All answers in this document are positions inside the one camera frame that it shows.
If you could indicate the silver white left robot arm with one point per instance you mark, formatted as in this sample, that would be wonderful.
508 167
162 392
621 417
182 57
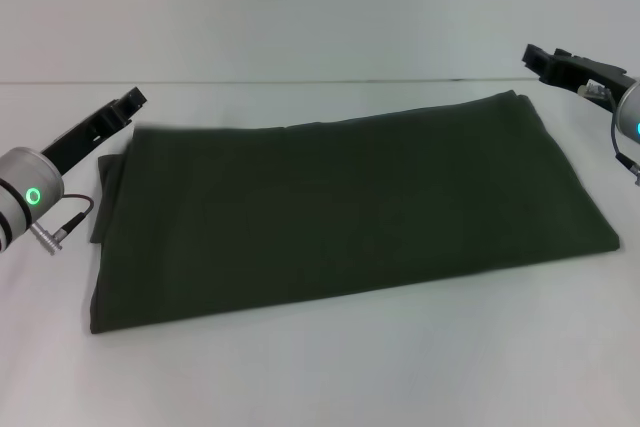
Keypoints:
25 192

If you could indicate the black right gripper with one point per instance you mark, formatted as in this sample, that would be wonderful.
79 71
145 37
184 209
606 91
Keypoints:
592 74

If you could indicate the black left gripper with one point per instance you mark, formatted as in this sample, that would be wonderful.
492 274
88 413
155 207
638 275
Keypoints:
82 134

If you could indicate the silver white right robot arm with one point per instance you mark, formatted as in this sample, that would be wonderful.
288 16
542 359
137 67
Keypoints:
631 112

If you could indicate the dark green t-shirt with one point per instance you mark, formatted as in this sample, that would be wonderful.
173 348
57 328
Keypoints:
350 207

